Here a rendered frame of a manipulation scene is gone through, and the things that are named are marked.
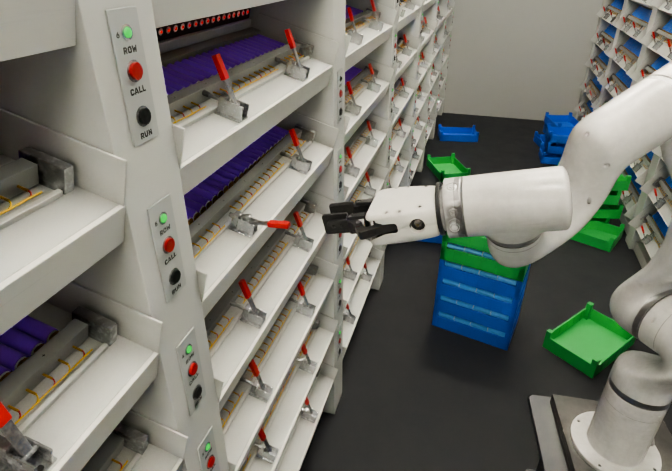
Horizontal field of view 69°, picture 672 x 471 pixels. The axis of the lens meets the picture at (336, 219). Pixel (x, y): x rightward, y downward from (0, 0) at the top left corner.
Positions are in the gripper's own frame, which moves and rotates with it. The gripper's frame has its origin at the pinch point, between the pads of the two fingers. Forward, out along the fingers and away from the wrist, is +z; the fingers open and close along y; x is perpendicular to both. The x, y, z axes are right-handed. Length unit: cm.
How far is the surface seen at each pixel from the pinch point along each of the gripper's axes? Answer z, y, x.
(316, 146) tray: 17.3, 39.6, 0.1
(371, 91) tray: 16, 94, 0
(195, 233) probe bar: 19.3, -8.8, 3.7
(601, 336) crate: -52, 107, -112
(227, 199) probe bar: 19.8, 2.4, 4.0
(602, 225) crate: -67, 198, -112
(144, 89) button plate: 7.5, -22.3, 26.1
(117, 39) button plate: 6.4, -24.7, 30.8
